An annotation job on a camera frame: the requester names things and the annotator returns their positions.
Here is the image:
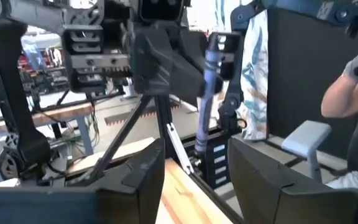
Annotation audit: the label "person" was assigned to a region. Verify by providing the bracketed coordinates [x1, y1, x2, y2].
[321, 30, 358, 190]
[238, 9, 270, 141]

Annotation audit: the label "silver metal bracket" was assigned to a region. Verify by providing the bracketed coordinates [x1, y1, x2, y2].
[166, 122, 195, 175]

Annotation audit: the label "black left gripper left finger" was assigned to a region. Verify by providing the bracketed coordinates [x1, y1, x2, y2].
[96, 138, 167, 224]

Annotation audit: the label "blue crayon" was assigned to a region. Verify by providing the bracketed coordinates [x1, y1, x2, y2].
[194, 33, 223, 153]

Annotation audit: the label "wooden workstation table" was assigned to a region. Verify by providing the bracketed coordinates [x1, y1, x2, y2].
[0, 102, 95, 184]

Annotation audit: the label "black box blue labels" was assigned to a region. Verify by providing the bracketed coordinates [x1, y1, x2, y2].
[194, 132, 234, 190]

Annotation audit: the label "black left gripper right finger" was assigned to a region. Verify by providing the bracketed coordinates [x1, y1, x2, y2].
[227, 138, 358, 224]

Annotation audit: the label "grey chair armrest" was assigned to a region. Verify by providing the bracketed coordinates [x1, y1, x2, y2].
[280, 119, 333, 184]

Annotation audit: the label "black divider panel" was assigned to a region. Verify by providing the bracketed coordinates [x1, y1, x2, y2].
[266, 7, 358, 158]

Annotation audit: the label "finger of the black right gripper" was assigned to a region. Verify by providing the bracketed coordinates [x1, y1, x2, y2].
[131, 22, 224, 107]
[208, 30, 244, 82]

